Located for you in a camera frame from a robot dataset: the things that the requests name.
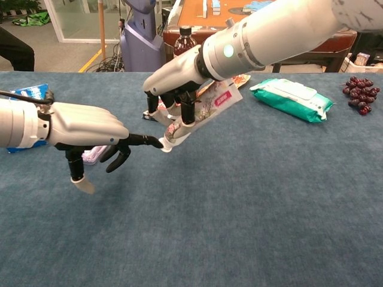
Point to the blue cookie box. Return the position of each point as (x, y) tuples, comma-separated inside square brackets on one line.
[(30, 91)]

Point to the dark red grape bunch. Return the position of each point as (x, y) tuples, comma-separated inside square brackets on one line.
[(360, 94)]

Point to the white printed tube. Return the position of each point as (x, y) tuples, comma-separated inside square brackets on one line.
[(215, 101)]

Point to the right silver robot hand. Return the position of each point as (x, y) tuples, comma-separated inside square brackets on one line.
[(173, 71)]

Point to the green cloth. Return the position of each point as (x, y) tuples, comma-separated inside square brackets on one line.
[(33, 19)]

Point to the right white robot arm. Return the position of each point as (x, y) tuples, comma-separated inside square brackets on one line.
[(269, 33)]

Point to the dark glass bottle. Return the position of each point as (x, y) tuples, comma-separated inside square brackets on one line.
[(184, 42)]

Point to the wooden pole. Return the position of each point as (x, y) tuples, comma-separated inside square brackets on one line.
[(102, 30)]

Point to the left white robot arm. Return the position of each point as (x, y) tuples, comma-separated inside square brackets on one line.
[(18, 122)]

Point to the green wet wipes pack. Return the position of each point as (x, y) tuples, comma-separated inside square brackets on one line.
[(287, 100)]

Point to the brown mahjong table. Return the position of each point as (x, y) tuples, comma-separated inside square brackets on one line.
[(191, 18)]

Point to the person in black trousers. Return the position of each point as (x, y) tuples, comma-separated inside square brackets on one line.
[(15, 51)]

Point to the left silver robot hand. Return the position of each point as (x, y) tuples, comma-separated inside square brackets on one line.
[(83, 125)]

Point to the blue table mat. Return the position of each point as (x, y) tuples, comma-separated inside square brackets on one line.
[(209, 209)]

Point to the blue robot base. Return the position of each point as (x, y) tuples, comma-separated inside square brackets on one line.
[(140, 42)]

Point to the white storage box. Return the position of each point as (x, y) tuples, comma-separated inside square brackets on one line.
[(363, 64)]

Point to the small white plastic box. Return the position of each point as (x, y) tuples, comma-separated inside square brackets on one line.
[(91, 155)]

